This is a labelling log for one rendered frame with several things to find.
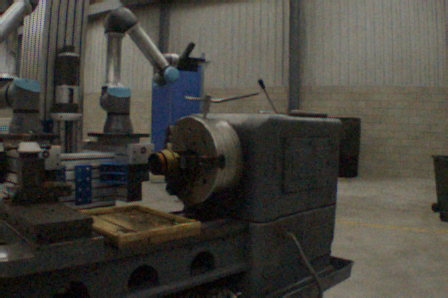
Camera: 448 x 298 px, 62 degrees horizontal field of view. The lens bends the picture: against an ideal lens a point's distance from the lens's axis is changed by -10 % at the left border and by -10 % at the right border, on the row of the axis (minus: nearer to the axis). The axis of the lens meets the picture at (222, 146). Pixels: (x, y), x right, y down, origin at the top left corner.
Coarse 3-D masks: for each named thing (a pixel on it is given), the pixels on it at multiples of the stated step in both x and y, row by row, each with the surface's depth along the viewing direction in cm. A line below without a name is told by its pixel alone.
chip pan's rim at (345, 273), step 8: (336, 264) 187; (344, 264) 184; (352, 264) 177; (328, 272) 179; (336, 272) 167; (344, 272) 174; (312, 280) 170; (320, 280) 158; (328, 280) 165; (336, 280) 170; (344, 280) 177; (208, 288) 161; (296, 288) 161; (304, 288) 151; (312, 288) 156; (328, 288) 166; (280, 296) 153; (288, 296) 145; (296, 296) 149; (304, 296) 153; (312, 296) 157
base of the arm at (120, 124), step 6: (108, 114) 193; (114, 114) 191; (120, 114) 191; (126, 114) 194; (108, 120) 192; (114, 120) 191; (120, 120) 191; (126, 120) 193; (108, 126) 191; (114, 126) 191; (120, 126) 190; (126, 126) 192; (132, 126) 199; (108, 132) 190; (114, 132) 190; (120, 132) 190; (126, 132) 192; (132, 132) 196
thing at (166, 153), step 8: (160, 152) 137; (168, 152) 138; (152, 160) 138; (160, 160) 134; (168, 160) 135; (176, 160) 137; (152, 168) 138; (160, 168) 134; (168, 168) 136; (176, 168) 139
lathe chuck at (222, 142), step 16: (192, 128) 144; (208, 128) 139; (224, 128) 144; (192, 144) 144; (208, 144) 138; (224, 144) 139; (224, 160) 138; (192, 176) 145; (208, 176) 139; (224, 176) 138; (192, 192) 145; (208, 192) 139; (224, 192) 144
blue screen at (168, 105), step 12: (180, 72) 762; (192, 72) 689; (168, 84) 852; (180, 84) 761; (192, 84) 687; (156, 96) 967; (168, 96) 851; (180, 96) 760; (192, 96) 687; (156, 108) 965; (168, 108) 849; (180, 108) 759; (192, 108) 686; (156, 120) 964; (168, 120) 848; (156, 132) 962; (156, 144) 962
